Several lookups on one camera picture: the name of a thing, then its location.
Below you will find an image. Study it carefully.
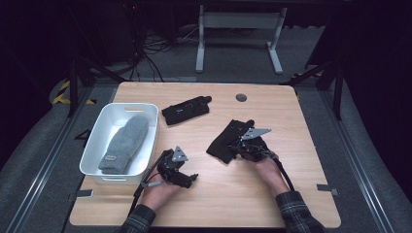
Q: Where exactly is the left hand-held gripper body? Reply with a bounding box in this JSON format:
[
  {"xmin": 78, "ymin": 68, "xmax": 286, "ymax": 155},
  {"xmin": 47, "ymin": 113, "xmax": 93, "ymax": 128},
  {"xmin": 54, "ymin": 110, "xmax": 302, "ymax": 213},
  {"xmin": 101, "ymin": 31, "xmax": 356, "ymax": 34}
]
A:
[{"xmin": 156, "ymin": 145, "xmax": 195, "ymax": 189}]

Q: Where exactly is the black fingerless glove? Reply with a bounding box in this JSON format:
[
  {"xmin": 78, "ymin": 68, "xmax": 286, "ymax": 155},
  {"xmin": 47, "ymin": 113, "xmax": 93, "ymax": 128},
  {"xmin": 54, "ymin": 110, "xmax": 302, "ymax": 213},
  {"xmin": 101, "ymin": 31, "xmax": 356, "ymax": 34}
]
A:
[
  {"xmin": 161, "ymin": 95, "xmax": 213, "ymax": 126},
  {"xmin": 206, "ymin": 118, "xmax": 257, "ymax": 165}
]

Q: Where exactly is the person's left hand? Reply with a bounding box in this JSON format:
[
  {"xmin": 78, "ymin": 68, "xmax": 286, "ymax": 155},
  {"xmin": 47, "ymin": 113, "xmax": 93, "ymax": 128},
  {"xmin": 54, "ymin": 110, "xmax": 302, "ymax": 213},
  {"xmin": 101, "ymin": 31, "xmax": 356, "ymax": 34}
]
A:
[{"xmin": 140, "ymin": 174, "xmax": 183, "ymax": 212}]

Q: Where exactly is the white metal table frame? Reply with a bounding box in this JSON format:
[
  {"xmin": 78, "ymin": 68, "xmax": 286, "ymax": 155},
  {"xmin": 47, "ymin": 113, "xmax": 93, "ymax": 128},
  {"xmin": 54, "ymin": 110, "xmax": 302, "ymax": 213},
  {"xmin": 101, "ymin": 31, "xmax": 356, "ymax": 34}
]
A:
[{"xmin": 194, "ymin": 4, "xmax": 289, "ymax": 76}]

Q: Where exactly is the person's right hand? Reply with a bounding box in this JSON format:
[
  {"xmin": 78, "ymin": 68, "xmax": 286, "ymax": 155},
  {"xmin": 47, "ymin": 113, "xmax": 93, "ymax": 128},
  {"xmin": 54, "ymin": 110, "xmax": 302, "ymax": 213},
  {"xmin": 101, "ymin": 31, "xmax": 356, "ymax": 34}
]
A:
[{"xmin": 252, "ymin": 154, "xmax": 292, "ymax": 197}]

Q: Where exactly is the right hand-held gripper black cable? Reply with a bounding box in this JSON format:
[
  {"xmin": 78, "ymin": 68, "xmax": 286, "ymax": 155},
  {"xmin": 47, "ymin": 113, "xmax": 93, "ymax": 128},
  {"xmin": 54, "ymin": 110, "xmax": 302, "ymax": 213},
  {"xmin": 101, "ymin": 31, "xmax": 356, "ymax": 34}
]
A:
[{"xmin": 267, "ymin": 150, "xmax": 296, "ymax": 192}]

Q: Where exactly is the metal floor rail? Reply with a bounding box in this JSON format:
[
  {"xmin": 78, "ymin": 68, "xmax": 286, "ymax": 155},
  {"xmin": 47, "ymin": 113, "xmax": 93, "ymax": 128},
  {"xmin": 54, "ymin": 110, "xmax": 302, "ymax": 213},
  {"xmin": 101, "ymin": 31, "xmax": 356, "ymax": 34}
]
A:
[
  {"xmin": 319, "ymin": 90, "xmax": 398, "ymax": 233},
  {"xmin": 6, "ymin": 86, "xmax": 95, "ymax": 233}
]

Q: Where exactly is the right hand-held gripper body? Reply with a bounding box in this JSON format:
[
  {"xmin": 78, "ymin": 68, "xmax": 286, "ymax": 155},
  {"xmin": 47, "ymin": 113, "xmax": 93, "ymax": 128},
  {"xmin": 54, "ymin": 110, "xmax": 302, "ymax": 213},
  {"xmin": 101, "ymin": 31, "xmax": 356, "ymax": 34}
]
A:
[{"xmin": 237, "ymin": 127, "xmax": 277, "ymax": 163}]

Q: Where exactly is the white plastic bin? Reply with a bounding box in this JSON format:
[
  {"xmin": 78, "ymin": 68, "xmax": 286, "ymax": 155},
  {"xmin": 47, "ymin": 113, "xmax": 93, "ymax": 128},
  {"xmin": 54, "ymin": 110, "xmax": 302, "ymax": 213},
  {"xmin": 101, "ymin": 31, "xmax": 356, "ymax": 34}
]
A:
[{"xmin": 79, "ymin": 102, "xmax": 159, "ymax": 185}]

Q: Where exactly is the black metal stand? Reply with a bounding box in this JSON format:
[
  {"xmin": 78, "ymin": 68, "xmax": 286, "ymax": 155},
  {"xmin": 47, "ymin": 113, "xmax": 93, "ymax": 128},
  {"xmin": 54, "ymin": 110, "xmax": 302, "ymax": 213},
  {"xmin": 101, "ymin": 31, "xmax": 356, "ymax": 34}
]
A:
[
  {"xmin": 280, "ymin": 57, "xmax": 345, "ymax": 121},
  {"xmin": 66, "ymin": 56, "xmax": 128, "ymax": 118}
]

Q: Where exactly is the yellow black hazard tape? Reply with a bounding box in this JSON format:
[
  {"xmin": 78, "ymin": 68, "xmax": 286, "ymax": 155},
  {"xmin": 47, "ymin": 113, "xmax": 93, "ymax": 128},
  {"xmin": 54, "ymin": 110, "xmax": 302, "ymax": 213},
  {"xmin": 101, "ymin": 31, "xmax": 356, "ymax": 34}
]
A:
[{"xmin": 51, "ymin": 79, "xmax": 97, "ymax": 106}]

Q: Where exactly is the grey tape strip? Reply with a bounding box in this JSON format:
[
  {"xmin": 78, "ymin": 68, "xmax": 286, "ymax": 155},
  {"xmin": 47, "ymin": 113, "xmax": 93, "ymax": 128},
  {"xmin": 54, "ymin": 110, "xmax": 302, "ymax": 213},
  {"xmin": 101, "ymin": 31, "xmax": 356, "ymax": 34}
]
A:
[{"xmin": 316, "ymin": 183, "xmax": 340, "ymax": 197}]

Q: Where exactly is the bundle of floor cables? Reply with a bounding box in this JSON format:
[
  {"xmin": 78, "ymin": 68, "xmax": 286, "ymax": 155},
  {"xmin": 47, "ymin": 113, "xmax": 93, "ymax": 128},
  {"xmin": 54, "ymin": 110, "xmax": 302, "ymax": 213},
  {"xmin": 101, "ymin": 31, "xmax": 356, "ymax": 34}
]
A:
[{"xmin": 128, "ymin": 25, "xmax": 202, "ymax": 83}]

